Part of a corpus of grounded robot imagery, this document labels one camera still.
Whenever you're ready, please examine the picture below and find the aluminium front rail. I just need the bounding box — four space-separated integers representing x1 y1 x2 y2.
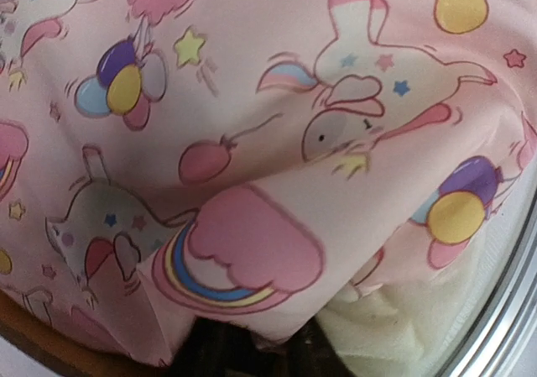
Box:
436 199 536 376

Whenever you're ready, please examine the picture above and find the pink unicorn print blanket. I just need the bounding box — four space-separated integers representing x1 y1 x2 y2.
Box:
1 0 536 376

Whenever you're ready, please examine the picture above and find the wooden pet bed frame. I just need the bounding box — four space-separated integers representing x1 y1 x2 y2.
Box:
1 292 171 376

